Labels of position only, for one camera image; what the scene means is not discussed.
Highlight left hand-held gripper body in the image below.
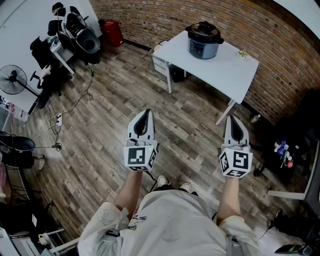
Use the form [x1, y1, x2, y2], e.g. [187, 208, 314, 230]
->
[123, 138, 160, 173]

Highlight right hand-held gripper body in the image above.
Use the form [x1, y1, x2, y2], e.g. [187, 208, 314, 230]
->
[218, 144, 254, 179]

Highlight electric pressure cooker base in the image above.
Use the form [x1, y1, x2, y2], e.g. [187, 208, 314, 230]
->
[187, 34, 218, 60]

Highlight black steel pressure cooker lid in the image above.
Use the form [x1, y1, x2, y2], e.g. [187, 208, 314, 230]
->
[184, 21, 225, 45]

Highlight person's right forearm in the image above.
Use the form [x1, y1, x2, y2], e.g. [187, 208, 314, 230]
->
[216, 176, 242, 226]

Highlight person's left forearm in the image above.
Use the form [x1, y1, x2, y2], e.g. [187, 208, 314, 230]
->
[113, 169, 145, 213]

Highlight person's left white shoe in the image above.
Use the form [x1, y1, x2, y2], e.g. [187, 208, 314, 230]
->
[157, 174, 170, 188]

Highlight black cluttered chair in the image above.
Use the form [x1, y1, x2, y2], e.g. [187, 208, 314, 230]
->
[253, 89, 320, 186]

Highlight white drawer cabinet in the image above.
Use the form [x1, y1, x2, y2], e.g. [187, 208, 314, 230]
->
[151, 39, 173, 78]

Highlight person's beige shirt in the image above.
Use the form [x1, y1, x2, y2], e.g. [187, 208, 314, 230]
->
[77, 188, 263, 256]

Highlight black padded swivel chair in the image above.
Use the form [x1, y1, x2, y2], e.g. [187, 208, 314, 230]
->
[58, 11, 102, 63]

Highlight red plastic crate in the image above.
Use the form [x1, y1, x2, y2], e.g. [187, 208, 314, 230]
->
[99, 19, 125, 48]

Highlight black standing fan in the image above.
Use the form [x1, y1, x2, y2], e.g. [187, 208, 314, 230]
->
[0, 64, 41, 98]

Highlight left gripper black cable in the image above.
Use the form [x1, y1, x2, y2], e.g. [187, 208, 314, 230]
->
[143, 171, 157, 191]

